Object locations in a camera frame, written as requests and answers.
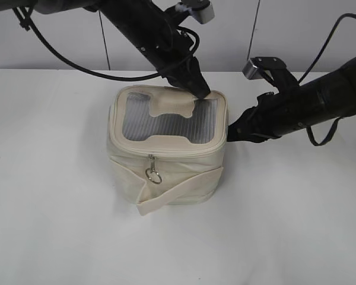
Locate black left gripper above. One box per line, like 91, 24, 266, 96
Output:
136, 17, 211, 97

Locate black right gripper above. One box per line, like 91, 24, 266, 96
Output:
227, 87, 307, 143

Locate cream zippered bag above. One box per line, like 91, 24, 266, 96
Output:
107, 85, 228, 215

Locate silver zipper pull ring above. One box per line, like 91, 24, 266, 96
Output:
144, 153, 162, 185

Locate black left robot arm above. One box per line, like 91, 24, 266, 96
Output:
0, 0, 214, 99

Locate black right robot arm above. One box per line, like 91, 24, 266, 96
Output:
227, 57, 356, 145

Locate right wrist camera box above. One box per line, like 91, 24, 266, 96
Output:
242, 56, 299, 92

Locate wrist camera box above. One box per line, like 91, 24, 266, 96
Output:
242, 56, 299, 92
175, 0, 215, 24

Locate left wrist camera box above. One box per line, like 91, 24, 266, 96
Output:
175, 0, 215, 24

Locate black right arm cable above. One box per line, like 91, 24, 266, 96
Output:
298, 12, 356, 147

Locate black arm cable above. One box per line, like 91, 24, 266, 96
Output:
11, 5, 201, 81
298, 12, 356, 147

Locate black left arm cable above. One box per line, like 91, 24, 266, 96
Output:
11, 5, 201, 81

